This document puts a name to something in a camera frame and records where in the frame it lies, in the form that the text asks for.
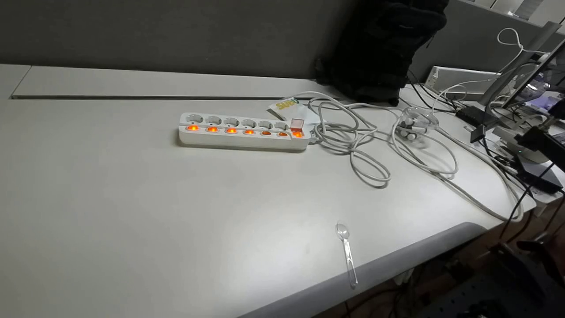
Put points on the white multi-socket power strip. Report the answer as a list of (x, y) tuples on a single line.
[(241, 138)]

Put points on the white yellow label card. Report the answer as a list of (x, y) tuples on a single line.
[(285, 107)]

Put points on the clear plastic spoon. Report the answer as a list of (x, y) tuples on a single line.
[(349, 253)]

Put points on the clear plastic wrapper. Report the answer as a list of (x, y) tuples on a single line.
[(412, 124)]

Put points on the black fabric bag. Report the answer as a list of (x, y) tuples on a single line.
[(382, 46)]

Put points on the white flat box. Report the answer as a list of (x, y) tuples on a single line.
[(462, 80)]

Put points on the grey metal stand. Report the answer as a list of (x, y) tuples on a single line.
[(506, 80)]

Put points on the black clamp device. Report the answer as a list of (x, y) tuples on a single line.
[(541, 144)]

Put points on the dark computer monitor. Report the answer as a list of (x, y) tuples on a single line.
[(548, 89)]

